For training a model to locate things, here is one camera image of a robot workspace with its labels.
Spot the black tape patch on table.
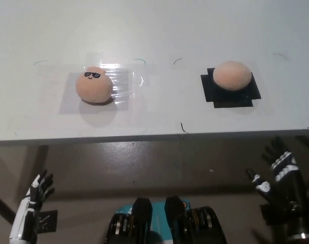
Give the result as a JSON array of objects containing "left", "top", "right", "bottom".
[{"left": 200, "top": 67, "right": 262, "bottom": 109}]

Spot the black ribbed robot body block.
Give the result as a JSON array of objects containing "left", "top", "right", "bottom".
[
  {"left": 104, "top": 197, "right": 154, "bottom": 244},
  {"left": 164, "top": 195, "right": 229, "bottom": 244}
]

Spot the black floor tape square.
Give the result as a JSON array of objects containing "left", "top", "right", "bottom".
[{"left": 36, "top": 209, "right": 59, "bottom": 233}]

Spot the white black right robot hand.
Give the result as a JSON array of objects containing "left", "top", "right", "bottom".
[{"left": 245, "top": 136, "right": 309, "bottom": 233}]

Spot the peach dumpling toy with sunglasses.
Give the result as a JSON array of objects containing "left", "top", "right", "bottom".
[{"left": 75, "top": 66, "right": 113, "bottom": 104}]

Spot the plain peach dumpling toy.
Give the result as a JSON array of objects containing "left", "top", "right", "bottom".
[{"left": 212, "top": 60, "right": 253, "bottom": 91}]

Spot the clear tape patch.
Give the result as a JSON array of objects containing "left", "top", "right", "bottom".
[{"left": 59, "top": 52, "right": 150, "bottom": 113}]

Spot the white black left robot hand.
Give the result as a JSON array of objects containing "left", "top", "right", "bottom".
[{"left": 8, "top": 169, "right": 55, "bottom": 244}]

